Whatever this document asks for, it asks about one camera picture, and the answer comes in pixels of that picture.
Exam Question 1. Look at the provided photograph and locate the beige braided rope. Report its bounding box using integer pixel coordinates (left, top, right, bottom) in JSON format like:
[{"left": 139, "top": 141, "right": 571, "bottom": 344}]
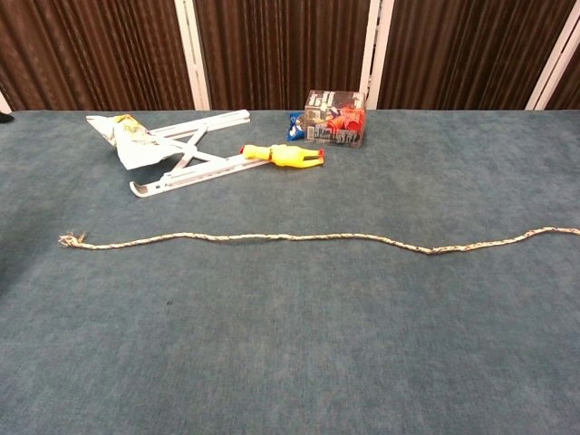
[{"left": 57, "top": 226, "right": 580, "bottom": 256}]

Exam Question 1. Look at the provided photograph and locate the brown pleated partition panel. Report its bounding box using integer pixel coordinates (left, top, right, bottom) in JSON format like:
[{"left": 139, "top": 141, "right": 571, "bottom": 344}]
[
  {"left": 0, "top": 0, "right": 196, "bottom": 112},
  {"left": 549, "top": 39, "right": 580, "bottom": 111},
  {"left": 194, "top": 0, "right": 373, "bottom": 111},
  {"left": 377, "top": 0, "right": 577, "bottom": 111}
]

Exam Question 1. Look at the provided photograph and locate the white printed snack bag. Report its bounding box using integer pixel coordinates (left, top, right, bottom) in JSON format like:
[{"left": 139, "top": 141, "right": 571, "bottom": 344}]
[{"left": 85, "top": 113, "right": 183, "bottom": 171}]

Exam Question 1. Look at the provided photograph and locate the white folding laptop stand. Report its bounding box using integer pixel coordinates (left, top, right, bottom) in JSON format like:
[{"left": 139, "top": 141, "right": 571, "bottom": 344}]
[{"left": 85, "top": 109, "right": 274, "bottom": 199}]

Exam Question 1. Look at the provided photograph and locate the yellow rubber chicken toy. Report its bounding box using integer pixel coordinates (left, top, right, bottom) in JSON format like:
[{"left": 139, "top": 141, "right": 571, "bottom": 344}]
[{"left": 239, "top": 142, "right": 327, "bottom": 170}]

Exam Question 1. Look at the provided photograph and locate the blue snack packet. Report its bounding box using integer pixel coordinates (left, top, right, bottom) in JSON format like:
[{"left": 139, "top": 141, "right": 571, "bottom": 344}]
[{"left": 285, "top": 111, "right": 310, "bottom": 143}]

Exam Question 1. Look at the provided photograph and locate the dark printed cardboard box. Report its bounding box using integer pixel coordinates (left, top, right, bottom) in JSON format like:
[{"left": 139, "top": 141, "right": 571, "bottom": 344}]
[{"left": 303, "top": 89, "right": 368, "bottom": 150}]

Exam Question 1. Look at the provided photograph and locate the teal felt table cover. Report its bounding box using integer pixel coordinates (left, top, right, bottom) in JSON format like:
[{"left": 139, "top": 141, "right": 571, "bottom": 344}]
[{"left": 0, "top": 108, "right": 580, "bottom": 435}]

